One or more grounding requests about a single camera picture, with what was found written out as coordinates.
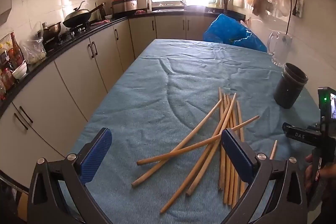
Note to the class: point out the beige lower cabinets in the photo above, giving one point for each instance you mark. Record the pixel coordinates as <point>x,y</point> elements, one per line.
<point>78,66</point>

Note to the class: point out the clear plastic food bag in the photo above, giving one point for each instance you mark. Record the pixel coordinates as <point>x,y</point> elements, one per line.
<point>32,52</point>

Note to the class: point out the pile of wooden chopsticks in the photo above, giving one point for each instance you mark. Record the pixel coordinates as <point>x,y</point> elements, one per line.
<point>231,187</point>

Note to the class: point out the red lidded jar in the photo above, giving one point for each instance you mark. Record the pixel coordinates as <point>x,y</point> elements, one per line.
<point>7,79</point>

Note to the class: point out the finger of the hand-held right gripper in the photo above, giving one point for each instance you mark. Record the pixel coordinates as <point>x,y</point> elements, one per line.
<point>286,130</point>

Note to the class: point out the black kitchen countertop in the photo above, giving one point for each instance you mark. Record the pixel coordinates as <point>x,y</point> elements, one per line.
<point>110,23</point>

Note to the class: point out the brown sauce bottle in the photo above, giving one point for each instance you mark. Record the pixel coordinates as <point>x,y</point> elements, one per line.
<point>15,50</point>

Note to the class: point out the clear glass pitcher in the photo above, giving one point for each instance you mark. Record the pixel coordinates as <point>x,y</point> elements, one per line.
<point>281,50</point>

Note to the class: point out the white wall power outlet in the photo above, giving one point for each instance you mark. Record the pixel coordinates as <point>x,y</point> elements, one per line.
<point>298,7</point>

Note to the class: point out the white bowl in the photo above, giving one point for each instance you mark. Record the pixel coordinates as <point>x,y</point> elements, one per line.
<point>19,72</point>

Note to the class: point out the dark cylindrical utensil cup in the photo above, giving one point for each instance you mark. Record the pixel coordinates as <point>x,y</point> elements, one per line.
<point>287,92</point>

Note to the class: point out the blue tablecloth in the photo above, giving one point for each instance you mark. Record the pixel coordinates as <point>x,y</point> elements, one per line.
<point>157,98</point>

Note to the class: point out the person's right forearm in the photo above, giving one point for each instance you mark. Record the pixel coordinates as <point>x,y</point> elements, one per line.
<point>329,171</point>

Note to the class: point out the black gas stove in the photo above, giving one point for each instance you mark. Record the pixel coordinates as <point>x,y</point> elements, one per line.
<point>73,33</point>

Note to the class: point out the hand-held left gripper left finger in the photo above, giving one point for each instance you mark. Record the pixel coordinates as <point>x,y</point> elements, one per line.
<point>95,155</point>

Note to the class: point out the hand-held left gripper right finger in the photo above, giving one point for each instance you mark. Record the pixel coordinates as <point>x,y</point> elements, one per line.
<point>237,155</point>

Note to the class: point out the black wok with lid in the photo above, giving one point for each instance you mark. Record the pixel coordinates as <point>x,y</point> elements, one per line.
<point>77,18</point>

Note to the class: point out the person's right hand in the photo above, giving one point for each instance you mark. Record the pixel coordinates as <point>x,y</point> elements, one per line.
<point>307,176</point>

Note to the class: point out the steel cooking pot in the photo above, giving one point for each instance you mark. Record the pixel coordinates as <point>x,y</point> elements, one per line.
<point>51,29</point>

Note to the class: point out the blue plastic bag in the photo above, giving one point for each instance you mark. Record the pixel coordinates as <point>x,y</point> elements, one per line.
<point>231,32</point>

